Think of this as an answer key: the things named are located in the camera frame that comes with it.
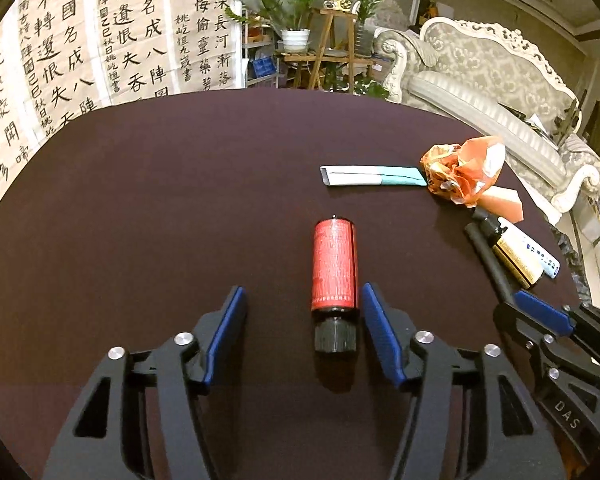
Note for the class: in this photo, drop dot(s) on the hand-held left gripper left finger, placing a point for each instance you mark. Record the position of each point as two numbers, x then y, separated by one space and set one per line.
225 330

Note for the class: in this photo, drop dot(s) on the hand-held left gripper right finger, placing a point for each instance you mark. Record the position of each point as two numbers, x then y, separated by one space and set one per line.
380 335

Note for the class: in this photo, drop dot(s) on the white blue printed tube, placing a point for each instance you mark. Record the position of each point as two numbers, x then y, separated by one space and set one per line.
542 259

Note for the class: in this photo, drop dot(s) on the gold label bottle black cap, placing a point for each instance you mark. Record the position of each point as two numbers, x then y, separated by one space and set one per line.
515 255

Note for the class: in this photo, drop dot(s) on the black cylindrical stick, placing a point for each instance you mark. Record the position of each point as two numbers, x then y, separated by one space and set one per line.
487 255

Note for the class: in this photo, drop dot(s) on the red label bottle black cap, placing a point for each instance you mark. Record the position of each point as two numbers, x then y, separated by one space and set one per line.
334 265

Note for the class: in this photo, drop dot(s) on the orange paper piece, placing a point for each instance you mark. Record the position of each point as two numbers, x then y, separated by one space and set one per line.
502 202

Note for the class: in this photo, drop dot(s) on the white teal squeeze tube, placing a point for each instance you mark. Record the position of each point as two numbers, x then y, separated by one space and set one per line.
360 175

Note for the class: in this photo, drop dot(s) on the orange foil wrapper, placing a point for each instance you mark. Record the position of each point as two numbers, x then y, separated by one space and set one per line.
460 170

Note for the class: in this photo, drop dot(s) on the patterned grey throw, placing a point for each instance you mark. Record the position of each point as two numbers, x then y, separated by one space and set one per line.
585 152

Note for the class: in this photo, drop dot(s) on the pile of papers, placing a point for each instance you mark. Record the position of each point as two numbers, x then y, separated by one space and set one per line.
537 122

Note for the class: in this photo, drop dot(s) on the dark long object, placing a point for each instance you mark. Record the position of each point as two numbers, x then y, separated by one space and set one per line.
572 115

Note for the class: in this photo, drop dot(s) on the ornate white sofa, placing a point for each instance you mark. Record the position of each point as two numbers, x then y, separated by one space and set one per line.
480 100

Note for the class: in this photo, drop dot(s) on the small bushy green plant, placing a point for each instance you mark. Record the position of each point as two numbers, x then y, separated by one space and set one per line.
372 90

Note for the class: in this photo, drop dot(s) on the metal shelf rack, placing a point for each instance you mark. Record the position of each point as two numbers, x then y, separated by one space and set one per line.
245 70

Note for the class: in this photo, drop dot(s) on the blue plastic crate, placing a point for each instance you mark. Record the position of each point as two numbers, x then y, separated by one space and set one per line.
261 67

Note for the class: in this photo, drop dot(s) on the striped beige throw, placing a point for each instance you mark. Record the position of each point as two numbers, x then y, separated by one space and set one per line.
415 47

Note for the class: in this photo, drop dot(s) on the tall plant in dark pot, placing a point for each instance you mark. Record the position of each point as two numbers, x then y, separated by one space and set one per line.
364 40

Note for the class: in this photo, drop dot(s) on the green plant in white pot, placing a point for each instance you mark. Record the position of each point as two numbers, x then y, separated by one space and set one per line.
296 40

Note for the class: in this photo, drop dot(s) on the leafy plant in brown pot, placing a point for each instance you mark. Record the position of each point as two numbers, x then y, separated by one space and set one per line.
254 31

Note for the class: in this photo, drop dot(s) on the ornate white armchair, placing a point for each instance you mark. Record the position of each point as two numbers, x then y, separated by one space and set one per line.
392 12

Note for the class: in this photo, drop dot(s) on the wooden plant stand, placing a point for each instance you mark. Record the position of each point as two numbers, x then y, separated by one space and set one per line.
337 14

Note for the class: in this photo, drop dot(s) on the cream patterned small planter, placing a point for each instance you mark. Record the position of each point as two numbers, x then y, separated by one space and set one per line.
336 3

